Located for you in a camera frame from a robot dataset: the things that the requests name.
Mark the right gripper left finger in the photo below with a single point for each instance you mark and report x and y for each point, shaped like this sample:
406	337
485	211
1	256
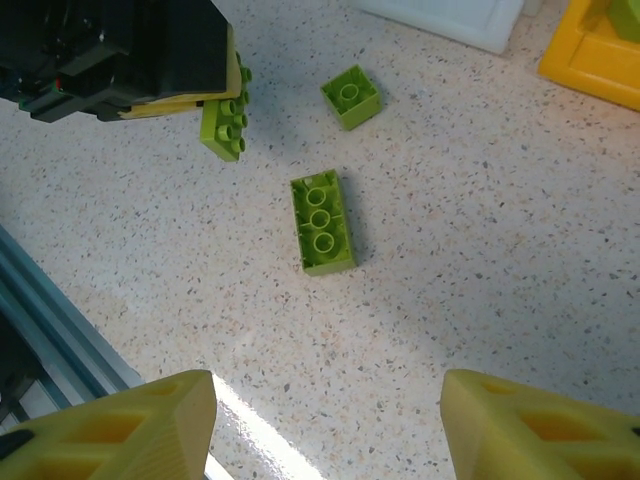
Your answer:
100	445

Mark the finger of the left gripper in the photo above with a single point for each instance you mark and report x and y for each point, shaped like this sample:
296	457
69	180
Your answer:
195	50
160	110

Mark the green two-by-two lego brick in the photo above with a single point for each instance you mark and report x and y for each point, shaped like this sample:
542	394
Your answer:
360	112

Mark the green two-by-four lego brick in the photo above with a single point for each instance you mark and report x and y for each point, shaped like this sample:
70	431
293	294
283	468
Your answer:
625	20
325	267
222	135

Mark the light grey plastic bin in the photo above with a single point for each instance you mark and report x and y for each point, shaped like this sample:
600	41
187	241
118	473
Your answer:
450	20

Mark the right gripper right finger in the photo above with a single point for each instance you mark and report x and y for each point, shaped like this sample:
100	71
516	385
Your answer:
540	445

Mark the aluminium front beam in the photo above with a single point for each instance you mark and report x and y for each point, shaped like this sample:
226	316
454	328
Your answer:
50	325

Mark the yellow plastic bin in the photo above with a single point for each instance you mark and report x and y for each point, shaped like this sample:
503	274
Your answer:
590	65

